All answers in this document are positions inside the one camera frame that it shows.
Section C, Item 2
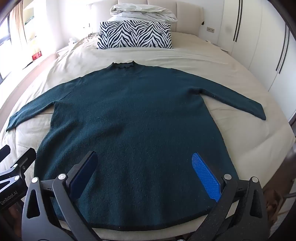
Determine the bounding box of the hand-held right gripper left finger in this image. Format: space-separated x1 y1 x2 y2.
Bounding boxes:
21 151 102 241

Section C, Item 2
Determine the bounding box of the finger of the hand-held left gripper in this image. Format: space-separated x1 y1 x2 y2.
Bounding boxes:
0 148 37 186
0 145 11 161

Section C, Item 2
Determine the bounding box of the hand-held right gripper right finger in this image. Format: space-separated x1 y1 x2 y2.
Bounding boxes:
190 152 270 241

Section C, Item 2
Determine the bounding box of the dark teal knit sweater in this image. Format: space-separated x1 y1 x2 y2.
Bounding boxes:
6 61 267 232

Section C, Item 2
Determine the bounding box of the bed with cream sheet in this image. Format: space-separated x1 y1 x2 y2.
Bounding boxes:
0 31 296 241

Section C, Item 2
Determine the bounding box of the beige curtain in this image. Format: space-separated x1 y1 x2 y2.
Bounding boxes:
9 0 28 48

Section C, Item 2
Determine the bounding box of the white wardrobe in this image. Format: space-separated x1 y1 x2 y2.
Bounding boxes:
203 0 296 122

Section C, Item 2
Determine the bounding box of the zebra print pillow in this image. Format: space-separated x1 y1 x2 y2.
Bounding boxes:
97 20 173 50

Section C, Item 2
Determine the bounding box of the beige padded headboard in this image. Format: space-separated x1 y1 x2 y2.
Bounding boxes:
91 0 204 37

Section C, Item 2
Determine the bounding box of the crumpled white duvet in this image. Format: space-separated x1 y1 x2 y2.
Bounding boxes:
109 4 177 24

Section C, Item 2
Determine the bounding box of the black wardrobe handle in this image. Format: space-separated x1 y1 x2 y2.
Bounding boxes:
276 25 290 74
233 0 242 42

